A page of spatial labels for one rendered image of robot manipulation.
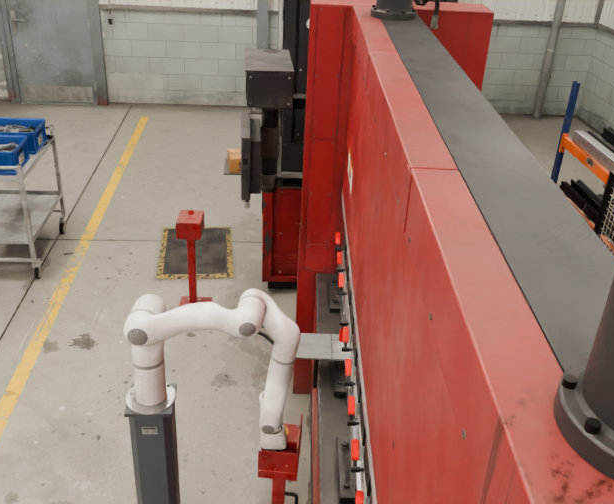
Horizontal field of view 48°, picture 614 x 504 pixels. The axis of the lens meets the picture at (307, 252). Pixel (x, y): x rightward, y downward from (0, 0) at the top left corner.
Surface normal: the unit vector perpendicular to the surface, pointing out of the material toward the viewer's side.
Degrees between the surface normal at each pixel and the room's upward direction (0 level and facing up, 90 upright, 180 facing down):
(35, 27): 90
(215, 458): 0
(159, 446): 90
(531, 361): 0
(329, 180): 90
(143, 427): 90
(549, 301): 0
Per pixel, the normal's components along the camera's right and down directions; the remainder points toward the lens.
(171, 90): 0.06, 0.48
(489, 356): 0.04, -0.88
